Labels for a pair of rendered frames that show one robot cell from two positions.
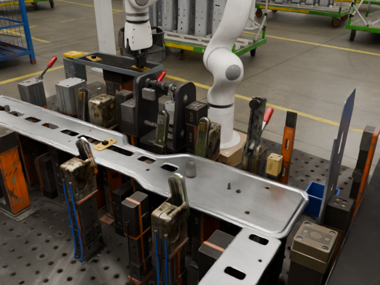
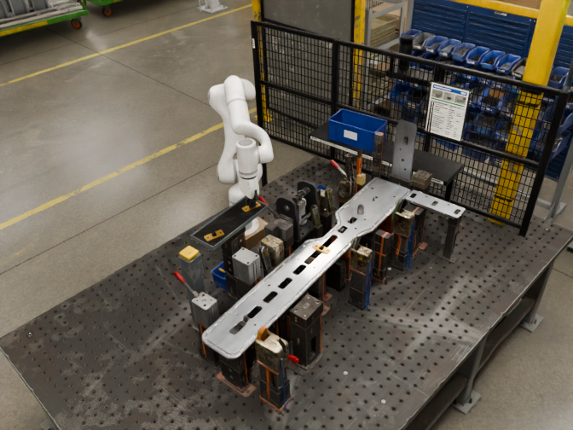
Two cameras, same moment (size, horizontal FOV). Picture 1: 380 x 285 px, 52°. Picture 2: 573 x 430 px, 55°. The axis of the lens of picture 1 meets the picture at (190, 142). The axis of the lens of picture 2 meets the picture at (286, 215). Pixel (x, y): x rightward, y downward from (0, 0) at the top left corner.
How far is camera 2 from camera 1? 2.65 m
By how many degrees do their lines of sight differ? 69
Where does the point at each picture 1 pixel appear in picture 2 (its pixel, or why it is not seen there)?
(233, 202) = (385, 200)
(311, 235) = (423, 175)
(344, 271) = (435, 175)
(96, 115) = (280, 252)
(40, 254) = (362, 328)
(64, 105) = (256, 274)
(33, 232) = (338, 338)
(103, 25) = not seen: outside the picture
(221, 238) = (409, 207)
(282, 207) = (388, 186)
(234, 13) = not seen: hidden behind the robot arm
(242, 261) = (427, 200)
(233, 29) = not seen: hidden behind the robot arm
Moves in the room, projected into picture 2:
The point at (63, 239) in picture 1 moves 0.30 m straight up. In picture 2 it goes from (347, 318) to (350, 272)
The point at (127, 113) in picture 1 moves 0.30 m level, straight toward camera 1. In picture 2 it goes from (290, 231) to (354, 226)
